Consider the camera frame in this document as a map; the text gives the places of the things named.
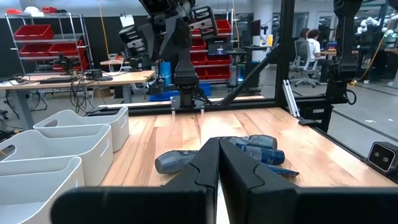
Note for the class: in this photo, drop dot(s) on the black standing desk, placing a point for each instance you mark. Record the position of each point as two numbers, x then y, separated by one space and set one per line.
258 48

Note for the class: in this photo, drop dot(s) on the pale grey plastic storage bin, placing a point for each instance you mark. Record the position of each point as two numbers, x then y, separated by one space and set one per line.
37 193
96 161
121 130

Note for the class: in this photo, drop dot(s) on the person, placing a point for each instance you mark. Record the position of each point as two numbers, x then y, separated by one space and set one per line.
304 33
314 46

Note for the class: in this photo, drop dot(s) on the white robot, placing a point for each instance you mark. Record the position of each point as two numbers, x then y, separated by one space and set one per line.
370 22

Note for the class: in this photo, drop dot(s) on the dark blue disposable razor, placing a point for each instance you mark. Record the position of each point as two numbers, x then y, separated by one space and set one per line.
286 171

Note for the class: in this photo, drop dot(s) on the blue plastic barrel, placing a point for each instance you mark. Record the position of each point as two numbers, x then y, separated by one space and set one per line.
165 73

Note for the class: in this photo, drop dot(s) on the black keyboard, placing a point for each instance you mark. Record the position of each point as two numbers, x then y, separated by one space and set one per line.
56 80

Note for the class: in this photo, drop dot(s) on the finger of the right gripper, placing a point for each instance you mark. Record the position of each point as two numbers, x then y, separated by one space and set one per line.
182 40
163 46

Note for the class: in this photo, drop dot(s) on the small dark screen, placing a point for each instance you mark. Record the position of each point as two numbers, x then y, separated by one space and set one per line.
220 48

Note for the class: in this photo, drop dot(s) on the red plastic storage bin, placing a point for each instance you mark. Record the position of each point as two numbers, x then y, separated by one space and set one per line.
66 49
199 43
81 63
219 73
32 32
219 59
224 26
199 59
194 31
34 50
202 73

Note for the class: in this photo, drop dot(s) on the small red item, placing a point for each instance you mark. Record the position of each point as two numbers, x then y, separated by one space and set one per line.
49 9
14 12

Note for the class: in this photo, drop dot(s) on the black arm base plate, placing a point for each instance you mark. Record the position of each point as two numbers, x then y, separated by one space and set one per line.
175 107

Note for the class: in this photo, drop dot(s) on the black monitor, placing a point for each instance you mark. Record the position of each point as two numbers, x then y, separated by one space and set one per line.
255 28

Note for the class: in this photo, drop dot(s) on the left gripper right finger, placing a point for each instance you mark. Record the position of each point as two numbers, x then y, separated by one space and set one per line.
280 205

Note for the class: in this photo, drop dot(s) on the open laptop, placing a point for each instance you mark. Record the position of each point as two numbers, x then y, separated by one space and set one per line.
331 45

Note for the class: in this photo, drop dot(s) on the cardboard box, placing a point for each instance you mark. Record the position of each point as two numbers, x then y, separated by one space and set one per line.
102 92

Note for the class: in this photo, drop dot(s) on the white cap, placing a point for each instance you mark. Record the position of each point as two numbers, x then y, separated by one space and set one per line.
32 11

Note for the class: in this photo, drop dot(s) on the grey deodorant stick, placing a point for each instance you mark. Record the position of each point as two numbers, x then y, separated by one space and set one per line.
261 141
171 161

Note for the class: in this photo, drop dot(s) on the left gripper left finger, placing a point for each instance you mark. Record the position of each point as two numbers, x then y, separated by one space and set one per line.
174 202

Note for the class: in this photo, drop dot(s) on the blue plastic tote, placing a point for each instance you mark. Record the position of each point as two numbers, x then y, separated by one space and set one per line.
161 96

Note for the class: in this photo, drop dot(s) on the grey stereo depth camera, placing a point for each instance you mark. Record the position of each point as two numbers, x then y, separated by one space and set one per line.
381 157

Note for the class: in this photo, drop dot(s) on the white paper sign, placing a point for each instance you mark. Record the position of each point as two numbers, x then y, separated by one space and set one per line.
127 21

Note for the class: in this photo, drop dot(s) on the black power supply box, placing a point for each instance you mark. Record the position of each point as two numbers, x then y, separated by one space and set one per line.
93 74

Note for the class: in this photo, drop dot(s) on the dark blue travel bottle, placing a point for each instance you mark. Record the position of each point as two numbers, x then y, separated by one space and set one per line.
267 155

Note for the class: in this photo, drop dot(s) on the grey office chair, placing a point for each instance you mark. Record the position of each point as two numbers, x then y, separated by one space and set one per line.
300 53

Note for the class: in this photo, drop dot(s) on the small black robot device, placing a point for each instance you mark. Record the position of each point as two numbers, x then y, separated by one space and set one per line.
65 63

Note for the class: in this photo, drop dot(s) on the silver aluminium extrusion bar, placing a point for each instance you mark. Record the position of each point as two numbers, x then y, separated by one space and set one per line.
290 99

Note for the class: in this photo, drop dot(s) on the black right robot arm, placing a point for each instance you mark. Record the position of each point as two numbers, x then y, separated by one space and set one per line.
185 77

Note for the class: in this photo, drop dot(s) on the small wooden desk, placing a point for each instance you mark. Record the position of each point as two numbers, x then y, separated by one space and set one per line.
107 62

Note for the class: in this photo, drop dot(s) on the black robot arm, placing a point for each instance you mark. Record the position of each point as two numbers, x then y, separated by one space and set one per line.
345 62

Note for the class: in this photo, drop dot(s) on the black controller box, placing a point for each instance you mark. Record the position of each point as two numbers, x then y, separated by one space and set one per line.
314 116

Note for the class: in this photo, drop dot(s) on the wooden desk with grey legs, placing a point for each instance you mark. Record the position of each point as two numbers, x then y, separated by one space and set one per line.
124 77

